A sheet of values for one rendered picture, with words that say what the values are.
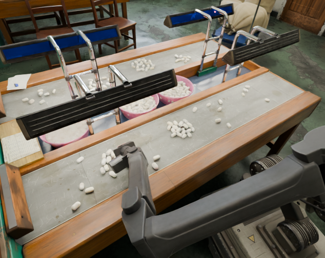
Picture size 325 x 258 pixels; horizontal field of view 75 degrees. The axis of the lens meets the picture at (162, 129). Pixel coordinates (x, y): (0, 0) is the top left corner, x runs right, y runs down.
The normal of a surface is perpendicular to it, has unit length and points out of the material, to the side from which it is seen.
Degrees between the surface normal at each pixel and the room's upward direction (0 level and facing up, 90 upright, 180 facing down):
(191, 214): 38
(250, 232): 0
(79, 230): 0
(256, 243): 0
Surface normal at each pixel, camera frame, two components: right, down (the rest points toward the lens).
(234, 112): 0.04, -0.69
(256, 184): -0.44, -0.84
